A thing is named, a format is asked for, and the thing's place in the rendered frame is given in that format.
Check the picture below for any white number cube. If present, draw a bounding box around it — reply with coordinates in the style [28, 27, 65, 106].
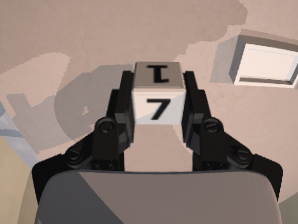
[131, 62, 186, 124]

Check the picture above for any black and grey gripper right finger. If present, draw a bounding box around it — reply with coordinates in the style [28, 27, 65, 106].
[181, 71, 283, 201]

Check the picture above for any white rectangular tray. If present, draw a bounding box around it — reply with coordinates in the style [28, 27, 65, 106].
[229, 35, 298, 88]

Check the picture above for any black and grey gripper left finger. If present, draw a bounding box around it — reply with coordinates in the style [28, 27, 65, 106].
[32, 71, 135, 205]

